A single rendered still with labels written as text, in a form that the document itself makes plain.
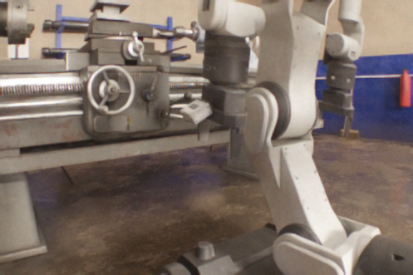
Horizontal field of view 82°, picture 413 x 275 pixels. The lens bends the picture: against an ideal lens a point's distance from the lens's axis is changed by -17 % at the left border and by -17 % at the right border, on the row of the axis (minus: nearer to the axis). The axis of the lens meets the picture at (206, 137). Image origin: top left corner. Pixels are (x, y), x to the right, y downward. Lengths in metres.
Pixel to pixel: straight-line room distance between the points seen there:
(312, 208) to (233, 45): 0.41
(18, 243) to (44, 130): 0.51
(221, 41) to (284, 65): 0.20
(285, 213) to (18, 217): 1.07
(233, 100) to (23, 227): 1.09
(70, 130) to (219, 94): 0.95
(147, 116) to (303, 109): 0.79
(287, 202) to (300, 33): 0.39
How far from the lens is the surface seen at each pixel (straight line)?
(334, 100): 0.86
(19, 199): 1.31
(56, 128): 1.34
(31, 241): 1.38
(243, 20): 0.52
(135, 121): 1.26
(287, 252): 0.67
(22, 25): 1.49
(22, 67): 1.32
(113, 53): 1.24
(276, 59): 0.68
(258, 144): 0.65
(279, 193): 0.70
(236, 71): 0.50
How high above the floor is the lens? 0.64
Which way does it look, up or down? 8 degrees down
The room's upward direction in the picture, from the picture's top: 1 degrees counter-clockwise
